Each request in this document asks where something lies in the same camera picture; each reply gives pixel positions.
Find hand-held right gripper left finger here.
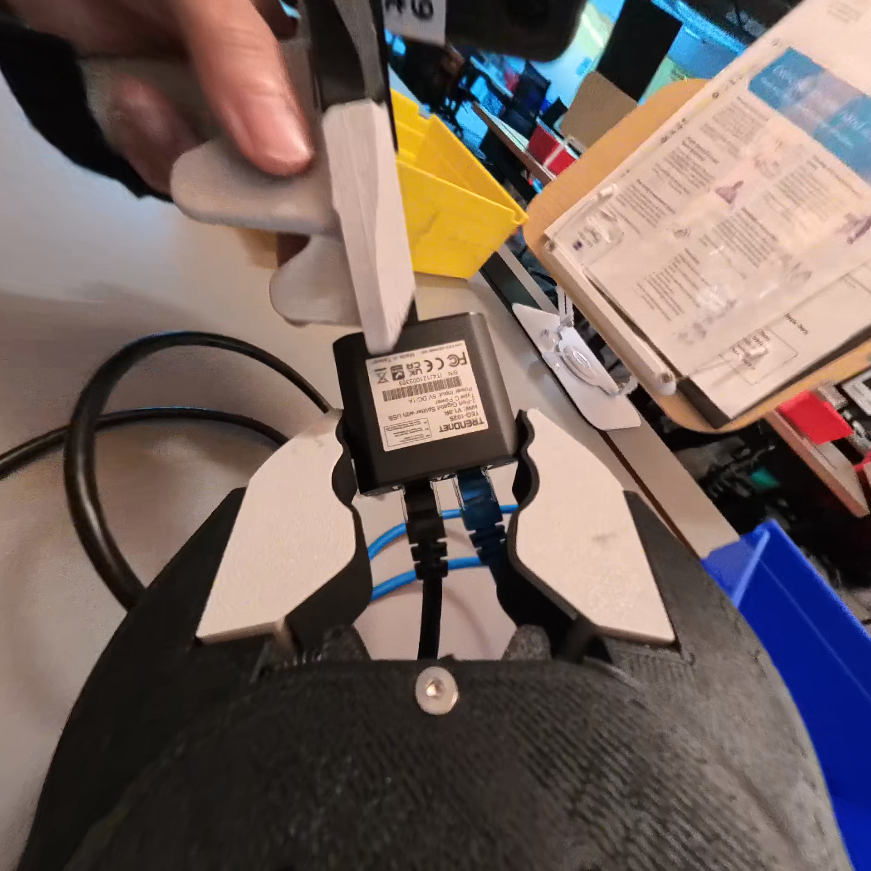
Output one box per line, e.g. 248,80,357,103
196,407,374,654

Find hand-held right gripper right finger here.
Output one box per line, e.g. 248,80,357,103
499,408,676,646

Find blue network cable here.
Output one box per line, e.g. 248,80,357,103
367,470,521,603

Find black network splitter box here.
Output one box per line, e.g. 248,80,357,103
332,312,521,498

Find white desk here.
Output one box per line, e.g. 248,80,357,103
0,269,739,654

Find person's left hand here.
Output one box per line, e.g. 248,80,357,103
14,0,315,198

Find yellow plastic bin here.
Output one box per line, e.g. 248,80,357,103
390,87,530,280

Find red box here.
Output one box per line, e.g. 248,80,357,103
776,391,855,446
527,122,579,178

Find blue plastic bin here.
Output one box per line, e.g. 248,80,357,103
701,520,871,871

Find wooden board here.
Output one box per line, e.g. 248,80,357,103
523,77,871,436

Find brown cardboard piece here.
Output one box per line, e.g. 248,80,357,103
559,71,637,147

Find printed instruction sheet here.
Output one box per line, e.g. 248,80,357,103
544,0,871,419

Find black network cable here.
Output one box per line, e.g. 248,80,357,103
0,332,450,661

